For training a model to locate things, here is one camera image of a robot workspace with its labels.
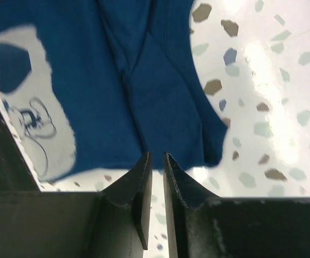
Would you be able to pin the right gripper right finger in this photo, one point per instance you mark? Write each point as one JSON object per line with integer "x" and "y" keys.
{"x": 202, "y": 224}

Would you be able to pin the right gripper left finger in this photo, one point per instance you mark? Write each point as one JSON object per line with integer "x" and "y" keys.
{"x": 111, "y": 223}

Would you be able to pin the blue t shirt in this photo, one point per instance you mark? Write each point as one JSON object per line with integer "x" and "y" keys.
{"x": 96, "y": 84}

